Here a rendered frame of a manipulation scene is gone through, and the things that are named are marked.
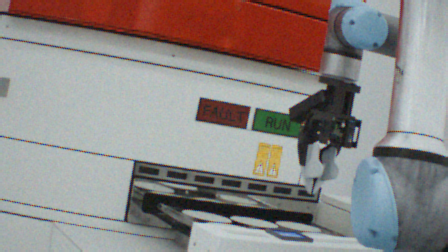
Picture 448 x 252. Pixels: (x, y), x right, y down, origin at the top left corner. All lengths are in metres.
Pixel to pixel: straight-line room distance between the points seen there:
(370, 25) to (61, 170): 0.70
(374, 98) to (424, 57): 2.80
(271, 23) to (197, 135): 0.28
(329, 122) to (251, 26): 0.37
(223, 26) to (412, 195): 0.86
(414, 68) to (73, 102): 0.87
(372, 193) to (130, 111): 0.86
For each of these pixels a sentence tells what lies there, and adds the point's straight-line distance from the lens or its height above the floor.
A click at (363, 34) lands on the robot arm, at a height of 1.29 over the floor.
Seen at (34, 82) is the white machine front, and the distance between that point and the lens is 1.83.
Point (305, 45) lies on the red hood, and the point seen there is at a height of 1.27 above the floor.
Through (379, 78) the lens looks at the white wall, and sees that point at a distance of 3.99.
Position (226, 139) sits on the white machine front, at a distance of 1.98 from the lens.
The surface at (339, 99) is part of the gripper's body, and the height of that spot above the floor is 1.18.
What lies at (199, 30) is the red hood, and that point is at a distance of 1.88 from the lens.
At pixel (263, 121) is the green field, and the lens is 2.01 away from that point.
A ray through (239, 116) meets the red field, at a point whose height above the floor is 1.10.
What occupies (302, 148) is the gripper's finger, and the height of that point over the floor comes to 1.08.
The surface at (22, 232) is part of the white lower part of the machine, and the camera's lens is 1.87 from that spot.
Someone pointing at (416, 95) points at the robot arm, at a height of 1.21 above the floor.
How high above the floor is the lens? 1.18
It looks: 3 degrees down
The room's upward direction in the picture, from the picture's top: 12 degrees clockwise
